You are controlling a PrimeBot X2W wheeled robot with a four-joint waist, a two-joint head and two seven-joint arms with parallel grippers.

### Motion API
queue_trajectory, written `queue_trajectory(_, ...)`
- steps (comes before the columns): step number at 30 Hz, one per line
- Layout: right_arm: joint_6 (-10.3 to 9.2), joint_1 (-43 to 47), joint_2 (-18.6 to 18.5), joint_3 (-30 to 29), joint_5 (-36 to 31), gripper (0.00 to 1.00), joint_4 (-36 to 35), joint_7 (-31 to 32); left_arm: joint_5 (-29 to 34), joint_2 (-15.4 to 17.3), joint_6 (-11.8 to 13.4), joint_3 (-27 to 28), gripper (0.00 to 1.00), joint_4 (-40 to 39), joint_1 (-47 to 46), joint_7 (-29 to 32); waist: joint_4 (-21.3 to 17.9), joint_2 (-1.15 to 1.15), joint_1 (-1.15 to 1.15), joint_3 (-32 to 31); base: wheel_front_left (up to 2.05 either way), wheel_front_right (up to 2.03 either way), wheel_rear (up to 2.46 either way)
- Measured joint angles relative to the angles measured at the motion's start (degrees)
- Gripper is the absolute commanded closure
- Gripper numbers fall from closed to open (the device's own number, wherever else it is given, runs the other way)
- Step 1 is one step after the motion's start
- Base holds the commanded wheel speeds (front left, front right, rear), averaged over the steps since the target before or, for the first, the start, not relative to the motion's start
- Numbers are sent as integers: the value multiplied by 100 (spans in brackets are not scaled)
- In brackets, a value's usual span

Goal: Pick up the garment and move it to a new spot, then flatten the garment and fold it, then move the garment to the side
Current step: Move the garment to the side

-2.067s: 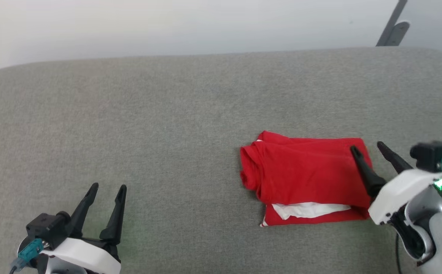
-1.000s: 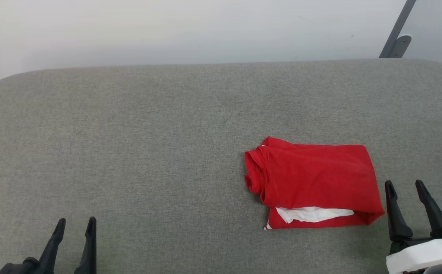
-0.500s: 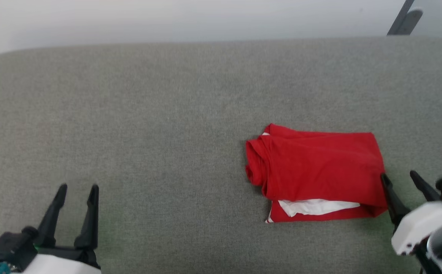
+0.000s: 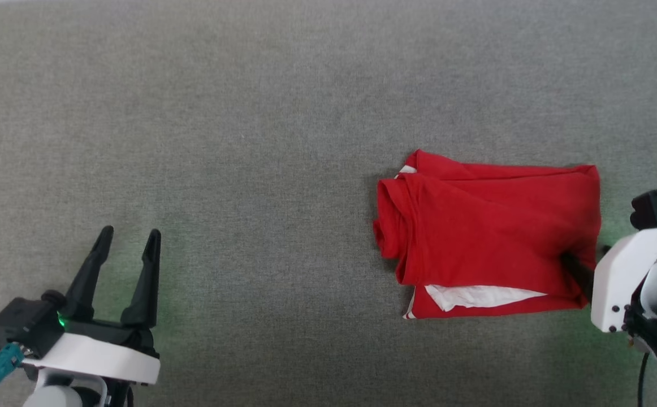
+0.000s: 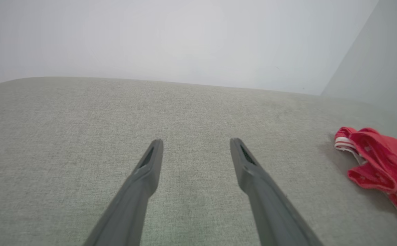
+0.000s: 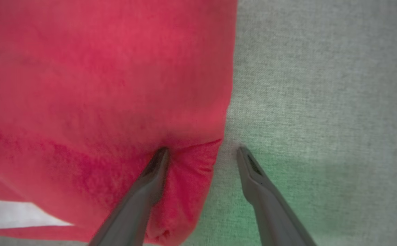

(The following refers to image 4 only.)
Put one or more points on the left gripper, white cover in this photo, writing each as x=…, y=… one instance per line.
x=102, y=356

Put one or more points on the grey fabric sofa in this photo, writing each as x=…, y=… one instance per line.
x=249, y=141

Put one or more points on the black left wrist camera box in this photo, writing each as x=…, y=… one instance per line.
x=23, y=322

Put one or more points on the right gripper, white cover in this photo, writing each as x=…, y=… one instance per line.
x=617, y=282

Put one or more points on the red and white jersey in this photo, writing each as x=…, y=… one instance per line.
x=487, y=232

